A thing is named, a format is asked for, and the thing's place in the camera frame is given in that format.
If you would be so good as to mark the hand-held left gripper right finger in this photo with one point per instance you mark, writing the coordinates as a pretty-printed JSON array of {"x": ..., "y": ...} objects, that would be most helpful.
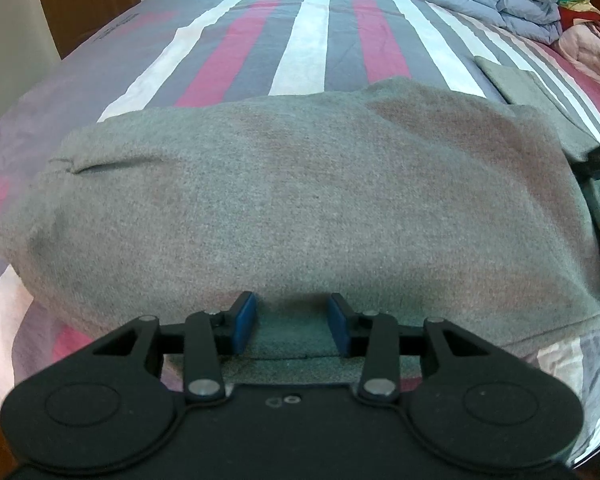
[{"x": 341, "y": 325}]

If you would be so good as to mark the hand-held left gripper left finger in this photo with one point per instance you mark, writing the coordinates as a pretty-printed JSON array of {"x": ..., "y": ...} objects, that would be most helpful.
[{"x": 243, "y": 324}]

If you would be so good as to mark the pink quilted blanket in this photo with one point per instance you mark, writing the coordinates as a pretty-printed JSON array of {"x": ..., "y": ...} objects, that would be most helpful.
[{"x": 587, "y": 52}]

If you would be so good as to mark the grey pants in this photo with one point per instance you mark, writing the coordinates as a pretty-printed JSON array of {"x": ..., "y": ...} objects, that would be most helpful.
[{"x": 290, "y": 195}]

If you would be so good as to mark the striped bed sheet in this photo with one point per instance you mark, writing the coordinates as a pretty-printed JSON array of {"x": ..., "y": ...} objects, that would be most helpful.
[{"x": 305, "y": 35}]

